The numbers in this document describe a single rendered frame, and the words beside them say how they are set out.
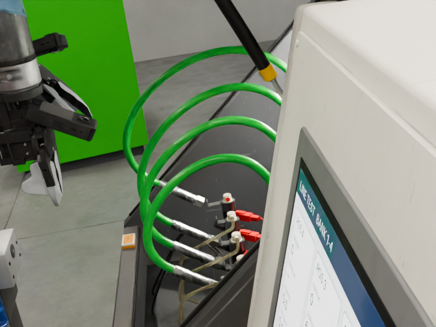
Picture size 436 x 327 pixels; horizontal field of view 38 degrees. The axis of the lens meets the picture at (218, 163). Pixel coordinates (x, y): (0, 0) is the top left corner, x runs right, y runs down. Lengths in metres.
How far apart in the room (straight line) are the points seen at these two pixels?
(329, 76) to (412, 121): 0.19
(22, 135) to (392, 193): 0.72
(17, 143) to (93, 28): 3.42
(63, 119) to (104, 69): 3.48
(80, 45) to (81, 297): 1.92
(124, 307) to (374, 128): 0.91
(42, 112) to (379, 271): 0.71
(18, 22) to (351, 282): 0.69
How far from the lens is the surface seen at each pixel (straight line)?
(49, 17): 4.43
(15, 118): 1.07
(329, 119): 0.60
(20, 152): 1.07
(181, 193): 1.23
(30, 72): 1.03
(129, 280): 1.40
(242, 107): 1.51
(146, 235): 1.00
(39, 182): 1.09
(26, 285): 3.42
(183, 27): 7.73
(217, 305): 0.95
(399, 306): 0.42
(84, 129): 1.05
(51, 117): 1.05
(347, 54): 0.59
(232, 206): 1.25
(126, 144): 1.20
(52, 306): 3.19
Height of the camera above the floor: 1.68
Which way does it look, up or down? 23 degrees down
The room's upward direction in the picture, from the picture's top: 8 degrees counter-clockwise
